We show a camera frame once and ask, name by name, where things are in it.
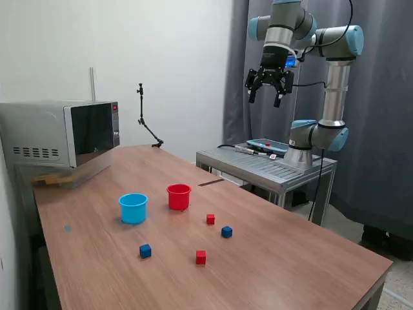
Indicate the blue plastic bin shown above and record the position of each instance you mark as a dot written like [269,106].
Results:
[134,211]

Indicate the grey curtain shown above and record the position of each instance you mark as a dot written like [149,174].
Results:
[380,129]

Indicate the dark strip on table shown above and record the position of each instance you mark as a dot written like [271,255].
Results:
[209,183]

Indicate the wooden blocks under microwave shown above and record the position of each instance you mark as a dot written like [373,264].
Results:
[48,180]

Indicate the blue tape marker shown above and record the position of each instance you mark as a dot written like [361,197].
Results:
[68,229]

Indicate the red plastic bin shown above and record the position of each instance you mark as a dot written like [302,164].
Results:
[178,198]

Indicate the grey metal robot stand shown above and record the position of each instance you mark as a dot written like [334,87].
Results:
[258,166]

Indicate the red cube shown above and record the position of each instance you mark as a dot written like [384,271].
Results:
[210,219]
[200,257]

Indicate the silver microwave oven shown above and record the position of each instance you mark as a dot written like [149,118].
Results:
[38,129]

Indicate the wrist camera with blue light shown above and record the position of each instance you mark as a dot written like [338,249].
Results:
[291,60]

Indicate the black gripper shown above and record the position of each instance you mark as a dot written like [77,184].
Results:
[272,63]

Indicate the white wall pipe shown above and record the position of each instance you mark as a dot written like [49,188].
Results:
[92,84]

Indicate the blue teach pendant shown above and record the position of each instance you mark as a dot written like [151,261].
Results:
[267,145]

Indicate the blue cube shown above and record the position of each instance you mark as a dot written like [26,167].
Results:
[226,232]
[145,251]

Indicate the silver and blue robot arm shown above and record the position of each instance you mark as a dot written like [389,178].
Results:
[335,93]

